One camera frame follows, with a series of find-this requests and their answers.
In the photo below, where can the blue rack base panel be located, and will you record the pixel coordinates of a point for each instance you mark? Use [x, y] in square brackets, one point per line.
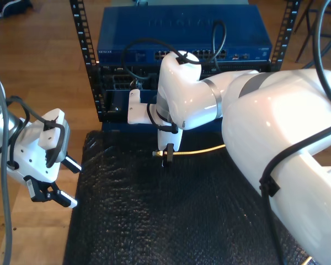
[110, 127]

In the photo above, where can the black textured mat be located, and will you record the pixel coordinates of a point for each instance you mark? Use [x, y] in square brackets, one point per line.
[154, 215]

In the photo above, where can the black rack server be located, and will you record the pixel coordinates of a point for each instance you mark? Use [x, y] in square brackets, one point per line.
[107, 77]

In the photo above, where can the dark sneaker white sole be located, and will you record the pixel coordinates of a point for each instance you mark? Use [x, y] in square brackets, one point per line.
[15, 7]

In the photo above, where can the dark metal stool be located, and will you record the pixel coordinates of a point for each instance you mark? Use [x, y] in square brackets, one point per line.
[303, 31]

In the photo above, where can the blue network switch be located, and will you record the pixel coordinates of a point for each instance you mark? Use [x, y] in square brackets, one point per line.
[127, 27]

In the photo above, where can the black perforated rack post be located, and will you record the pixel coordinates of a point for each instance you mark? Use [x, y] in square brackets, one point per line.
[82, 36]
[285, 30]

